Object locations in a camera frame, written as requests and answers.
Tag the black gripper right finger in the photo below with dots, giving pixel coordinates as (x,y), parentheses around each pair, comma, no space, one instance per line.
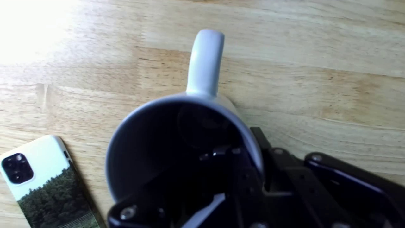
(333,190)

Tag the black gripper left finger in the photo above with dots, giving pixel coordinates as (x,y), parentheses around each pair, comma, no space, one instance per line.
(236,185)

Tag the smartphone with forest case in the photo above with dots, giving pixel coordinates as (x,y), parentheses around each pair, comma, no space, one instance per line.
(51,194)

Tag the white ceramic mug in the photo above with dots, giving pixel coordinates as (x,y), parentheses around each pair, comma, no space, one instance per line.
(204,63)

